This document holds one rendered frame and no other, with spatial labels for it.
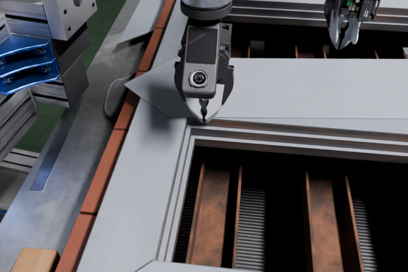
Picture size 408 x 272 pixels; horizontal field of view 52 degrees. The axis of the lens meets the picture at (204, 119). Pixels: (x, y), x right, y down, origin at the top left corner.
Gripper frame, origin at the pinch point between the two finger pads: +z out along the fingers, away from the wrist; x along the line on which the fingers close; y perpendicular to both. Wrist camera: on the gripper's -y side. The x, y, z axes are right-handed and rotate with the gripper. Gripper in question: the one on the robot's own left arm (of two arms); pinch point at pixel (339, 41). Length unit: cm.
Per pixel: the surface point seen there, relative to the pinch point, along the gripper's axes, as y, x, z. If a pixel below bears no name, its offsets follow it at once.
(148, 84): 18.1, -36.4, 0.7
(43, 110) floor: -67, -116, 88
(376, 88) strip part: 14.4, 5.0, 0.8
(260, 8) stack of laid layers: -18.2, -16.5, 2.6
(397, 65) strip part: 6.4, 10.6, 0.8
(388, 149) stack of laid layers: 26.7, 5.7, 3.8
